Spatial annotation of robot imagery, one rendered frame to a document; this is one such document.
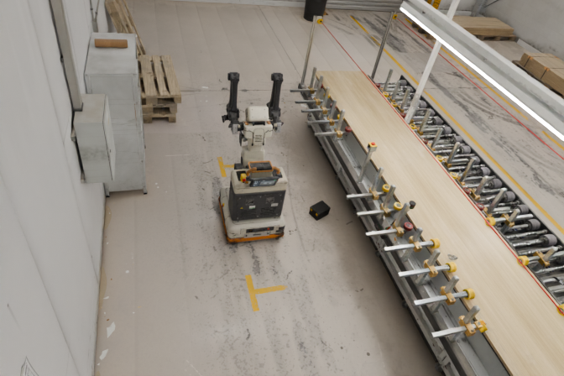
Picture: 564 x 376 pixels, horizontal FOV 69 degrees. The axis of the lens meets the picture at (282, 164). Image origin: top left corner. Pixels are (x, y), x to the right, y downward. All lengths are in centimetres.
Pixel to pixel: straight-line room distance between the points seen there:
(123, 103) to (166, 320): 205
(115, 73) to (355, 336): 327
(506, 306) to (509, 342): 31
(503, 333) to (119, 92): 378
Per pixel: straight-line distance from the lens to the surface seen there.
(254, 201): 415
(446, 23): 381
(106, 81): 416
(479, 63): 346
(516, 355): 358
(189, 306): 408
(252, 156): 425
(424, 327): 427
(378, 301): 444
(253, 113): 398
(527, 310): 388
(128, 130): 445
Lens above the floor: 351
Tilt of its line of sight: 39 degrees down
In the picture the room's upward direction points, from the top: 11 degrees clockwise
